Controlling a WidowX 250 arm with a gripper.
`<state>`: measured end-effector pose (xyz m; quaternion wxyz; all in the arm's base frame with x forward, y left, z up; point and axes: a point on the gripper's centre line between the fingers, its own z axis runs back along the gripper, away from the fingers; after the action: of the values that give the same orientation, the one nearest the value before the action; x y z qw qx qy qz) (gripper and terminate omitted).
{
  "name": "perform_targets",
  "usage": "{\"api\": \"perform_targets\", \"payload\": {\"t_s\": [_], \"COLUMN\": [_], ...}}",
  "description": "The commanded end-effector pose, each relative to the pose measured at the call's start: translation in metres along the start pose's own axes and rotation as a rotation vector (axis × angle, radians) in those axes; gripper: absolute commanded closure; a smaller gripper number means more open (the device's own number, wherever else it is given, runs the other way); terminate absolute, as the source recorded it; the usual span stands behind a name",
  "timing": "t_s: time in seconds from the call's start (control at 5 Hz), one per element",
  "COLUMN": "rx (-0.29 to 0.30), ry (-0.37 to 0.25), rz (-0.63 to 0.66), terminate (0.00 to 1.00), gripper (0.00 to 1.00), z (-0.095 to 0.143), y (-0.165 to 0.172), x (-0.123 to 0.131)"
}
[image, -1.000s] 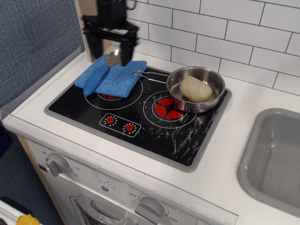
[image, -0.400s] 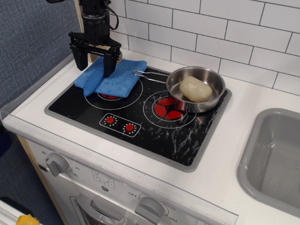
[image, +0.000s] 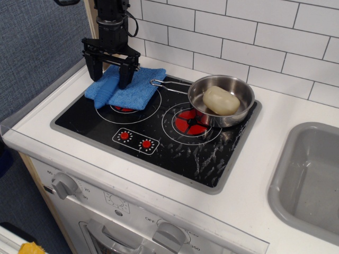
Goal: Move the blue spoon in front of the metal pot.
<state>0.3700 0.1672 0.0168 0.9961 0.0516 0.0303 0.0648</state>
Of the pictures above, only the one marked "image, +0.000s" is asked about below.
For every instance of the small metal pot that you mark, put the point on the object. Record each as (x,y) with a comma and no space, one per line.
(195,92)

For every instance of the yellow black object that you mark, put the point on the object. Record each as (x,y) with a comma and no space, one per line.
(31,248)

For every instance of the grey right oven knob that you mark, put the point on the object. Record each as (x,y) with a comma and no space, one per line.
(170,237)

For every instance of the blue folded cloth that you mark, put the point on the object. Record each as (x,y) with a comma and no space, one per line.
(137,94)

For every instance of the grey left oven knob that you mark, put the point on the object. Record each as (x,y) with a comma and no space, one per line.
(64,185)

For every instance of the beige toy potato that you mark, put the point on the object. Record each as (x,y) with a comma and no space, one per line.
(220,101)

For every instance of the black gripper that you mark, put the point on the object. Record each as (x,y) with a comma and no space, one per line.
(112,48)

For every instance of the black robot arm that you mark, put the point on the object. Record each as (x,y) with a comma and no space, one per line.
(113,14)

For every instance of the white toy oven front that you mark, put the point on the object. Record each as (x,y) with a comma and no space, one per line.
(97,221)

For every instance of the black toy stovetop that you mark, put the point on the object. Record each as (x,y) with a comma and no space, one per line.
(176,135)

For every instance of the blue handled metal spoon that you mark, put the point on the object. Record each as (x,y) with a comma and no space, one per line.
(105,92)

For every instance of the light wooden side post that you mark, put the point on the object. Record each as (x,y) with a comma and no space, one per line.
(91,15)

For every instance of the grey plastic sink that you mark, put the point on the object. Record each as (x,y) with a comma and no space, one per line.
(304,189)

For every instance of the grey oven knob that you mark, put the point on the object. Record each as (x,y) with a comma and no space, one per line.
(170,237)
(64,185)

